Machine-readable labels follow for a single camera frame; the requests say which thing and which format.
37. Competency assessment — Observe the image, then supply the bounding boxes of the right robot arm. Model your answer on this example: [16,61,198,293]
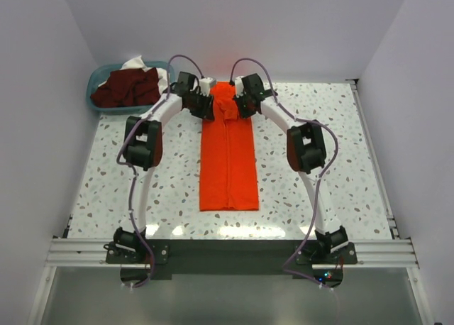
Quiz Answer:
[229,73,348,263]

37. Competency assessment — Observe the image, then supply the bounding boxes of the dark red t shirt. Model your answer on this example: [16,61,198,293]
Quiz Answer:
[90,68,161,109]

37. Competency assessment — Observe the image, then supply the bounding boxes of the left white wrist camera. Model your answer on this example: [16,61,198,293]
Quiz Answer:
[199,77,217,96]

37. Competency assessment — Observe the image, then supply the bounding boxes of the white t shirt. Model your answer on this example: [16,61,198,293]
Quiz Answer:
[121,55,168,94]

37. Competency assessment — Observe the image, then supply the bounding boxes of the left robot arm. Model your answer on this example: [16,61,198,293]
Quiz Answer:
[113,72,216,263]

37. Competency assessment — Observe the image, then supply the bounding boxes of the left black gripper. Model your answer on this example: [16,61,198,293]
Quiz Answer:
[186,91,214,121]

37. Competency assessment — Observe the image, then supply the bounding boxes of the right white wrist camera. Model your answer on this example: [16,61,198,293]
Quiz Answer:
[234,76,244,97]

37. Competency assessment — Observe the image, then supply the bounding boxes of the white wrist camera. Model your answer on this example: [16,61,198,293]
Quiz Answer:
[234,76,244,97]
[199,77,217,96]

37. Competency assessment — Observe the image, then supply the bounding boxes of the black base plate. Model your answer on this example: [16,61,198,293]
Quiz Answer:
[104,240,358,282]

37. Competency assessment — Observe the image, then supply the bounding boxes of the teal plastic basket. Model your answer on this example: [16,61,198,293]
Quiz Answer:
[85,61,176,115]

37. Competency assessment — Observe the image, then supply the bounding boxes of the orange t shirt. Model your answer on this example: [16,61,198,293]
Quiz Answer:
[199,82,259,211]

